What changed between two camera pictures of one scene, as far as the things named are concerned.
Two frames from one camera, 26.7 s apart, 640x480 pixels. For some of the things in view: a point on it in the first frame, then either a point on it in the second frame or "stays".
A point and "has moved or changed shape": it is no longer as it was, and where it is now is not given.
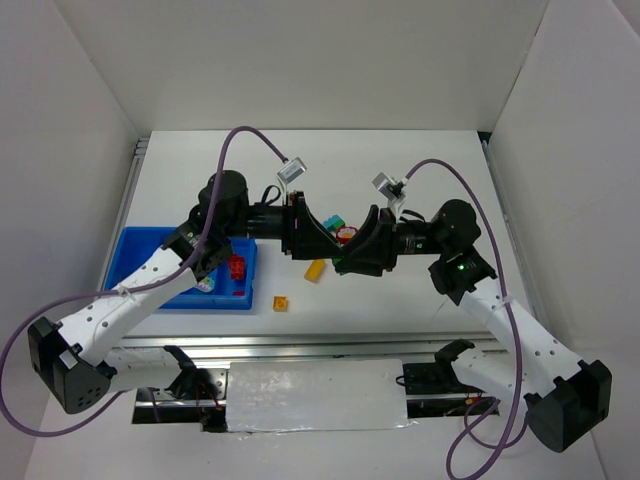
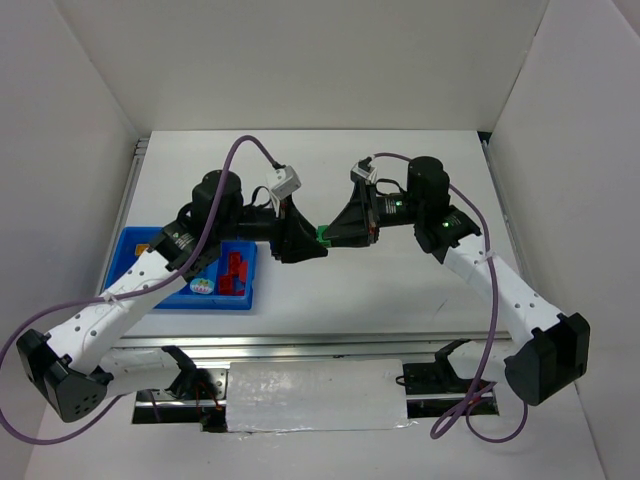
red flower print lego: (345, 233) has moved or changed shape
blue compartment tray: (234, 282) stays
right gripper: (387, 241) → (371, 216)
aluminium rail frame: (226, 349) stays
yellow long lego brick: (314, 270) → (140, 249)
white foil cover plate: (268, 396) stays
